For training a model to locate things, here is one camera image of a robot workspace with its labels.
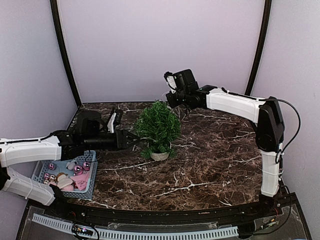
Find white perforated cable tray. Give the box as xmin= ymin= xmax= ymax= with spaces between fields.
xmin=31 ymin=213 xmax=239 ymax=240

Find light blue plastic basket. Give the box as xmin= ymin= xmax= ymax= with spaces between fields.
xmin=31 ymin=150 xmax=98 ymax=200

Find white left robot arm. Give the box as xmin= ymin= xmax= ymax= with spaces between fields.
xmin=0 ymin=108 xmax=140 ymax=218

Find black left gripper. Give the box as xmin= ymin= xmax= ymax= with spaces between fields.
xmin=83 ymin=129 xmax=141 ymax=151

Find pink bauble ornaments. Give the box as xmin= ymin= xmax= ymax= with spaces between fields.
xmin=42 ymin=160 xmax=94 ymax=192

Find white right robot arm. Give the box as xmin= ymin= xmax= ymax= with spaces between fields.
xmin=164 ymin=69 xmax=285 ymax=198

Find small green christmas tree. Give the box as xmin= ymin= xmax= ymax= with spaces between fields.
xmin=134 ymin=100 xmax=181 ymax=159

